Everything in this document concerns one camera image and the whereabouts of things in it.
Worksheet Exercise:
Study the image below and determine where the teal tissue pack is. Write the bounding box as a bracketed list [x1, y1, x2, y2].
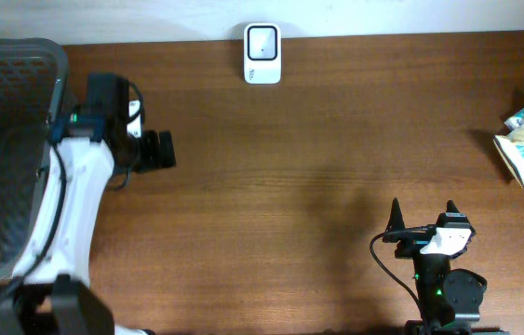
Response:
[504, 107, 524, 131]

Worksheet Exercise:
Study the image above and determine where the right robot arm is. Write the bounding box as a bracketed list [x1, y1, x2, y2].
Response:
[369, 199, 504, 335]

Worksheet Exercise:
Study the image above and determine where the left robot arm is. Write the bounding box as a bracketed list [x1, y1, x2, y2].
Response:
[0, 73, 176, 334]

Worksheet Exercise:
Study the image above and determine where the white barcode scanner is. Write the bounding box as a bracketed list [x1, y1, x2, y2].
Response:
[243, 22, 282, 85]

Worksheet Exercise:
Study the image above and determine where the grey plastic basket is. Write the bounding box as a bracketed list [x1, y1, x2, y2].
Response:
[0, 38, 74, 280]

